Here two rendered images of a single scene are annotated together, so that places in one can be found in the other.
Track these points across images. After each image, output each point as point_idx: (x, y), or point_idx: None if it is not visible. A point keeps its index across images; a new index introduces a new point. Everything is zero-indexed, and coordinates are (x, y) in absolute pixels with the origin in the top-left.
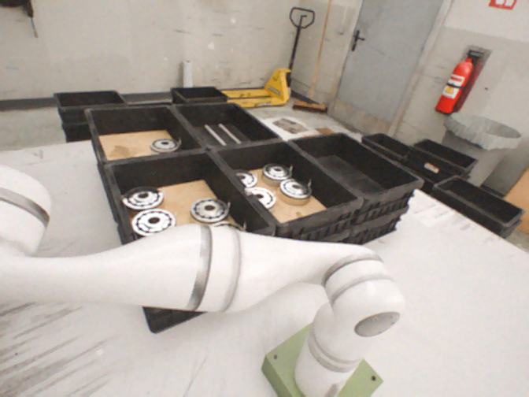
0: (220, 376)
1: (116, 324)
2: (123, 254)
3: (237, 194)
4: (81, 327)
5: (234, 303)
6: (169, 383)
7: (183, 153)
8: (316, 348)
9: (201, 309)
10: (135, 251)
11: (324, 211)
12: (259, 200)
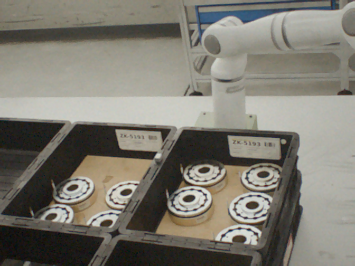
0: None
1: (325, 230)
2: (323, 11)
3: (162, 173)
4: (352, 240)
5: None
6: (308, 183)
7: (154, 237)
8: (243, 79)
9: None
10: (318, 11)
11: (124, 124)
12: (159, 150)
